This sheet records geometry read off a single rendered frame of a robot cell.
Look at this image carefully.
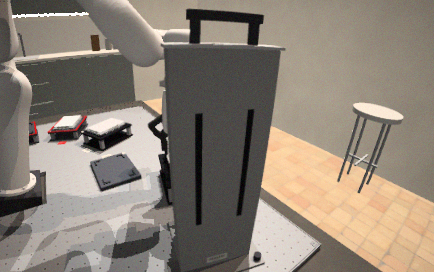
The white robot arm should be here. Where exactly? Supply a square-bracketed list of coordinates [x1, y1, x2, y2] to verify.
[0, 0, 189, 197]

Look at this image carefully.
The black cylindrical knob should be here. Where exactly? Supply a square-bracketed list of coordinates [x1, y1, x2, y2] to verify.
[253, 251, 261, 261]

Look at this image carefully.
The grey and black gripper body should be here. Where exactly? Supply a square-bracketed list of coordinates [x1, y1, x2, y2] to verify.
[161, 90, 167, 134]

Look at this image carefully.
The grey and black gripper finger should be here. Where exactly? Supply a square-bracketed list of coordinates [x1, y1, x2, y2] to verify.
[148, 114, 168, 155]

